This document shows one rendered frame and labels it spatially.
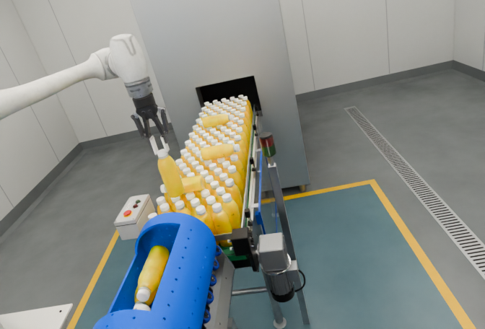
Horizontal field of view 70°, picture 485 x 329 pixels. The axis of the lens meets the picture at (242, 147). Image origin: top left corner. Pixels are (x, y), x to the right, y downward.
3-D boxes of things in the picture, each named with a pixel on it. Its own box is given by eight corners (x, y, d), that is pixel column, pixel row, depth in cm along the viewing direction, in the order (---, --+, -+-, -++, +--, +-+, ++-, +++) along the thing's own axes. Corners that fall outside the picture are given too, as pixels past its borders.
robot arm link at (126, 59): (156, 74, 122) (140, 73, 131) (141, 29, 115) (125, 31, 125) (128, 85, 116) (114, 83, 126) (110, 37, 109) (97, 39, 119)
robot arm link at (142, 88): (143, 80, 118) (149, 97, 120) (152, 73, 126) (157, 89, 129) (119, 85, 119) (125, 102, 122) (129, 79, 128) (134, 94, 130)
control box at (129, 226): (121, 240, 154) (112, 222, 150) (136, 213, 172) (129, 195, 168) (142, 237, 153) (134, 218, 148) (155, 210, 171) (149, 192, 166)
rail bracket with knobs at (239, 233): (232, 260, 142) (225, 240, 138) (233, 247, 149) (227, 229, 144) (255, 257, 141) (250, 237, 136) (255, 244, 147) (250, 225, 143)
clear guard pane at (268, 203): (278, 287, 180) (258, 212, 159) (275, 200, 250) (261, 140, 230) (278, 287, 180) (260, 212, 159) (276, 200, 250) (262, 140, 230)
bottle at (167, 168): (183, 197, 139) (169, 156, 131) (167, 200, 140) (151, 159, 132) (186, 187, 145) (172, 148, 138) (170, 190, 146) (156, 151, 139)
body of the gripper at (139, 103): (127, 99, 122) (136, 124, 126) (149, 95, 121) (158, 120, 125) (134, 93, 129) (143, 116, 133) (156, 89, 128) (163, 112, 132)
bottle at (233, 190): (230, 220, 167) (221, 187, 159) (233, 211, 173) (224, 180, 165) (245, 218, 165) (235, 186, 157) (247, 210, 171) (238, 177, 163)
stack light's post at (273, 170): (303, 324, 209) (268, 167, 163) (302, 318, 212) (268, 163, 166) (309, 323, 208) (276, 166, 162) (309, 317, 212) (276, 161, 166)
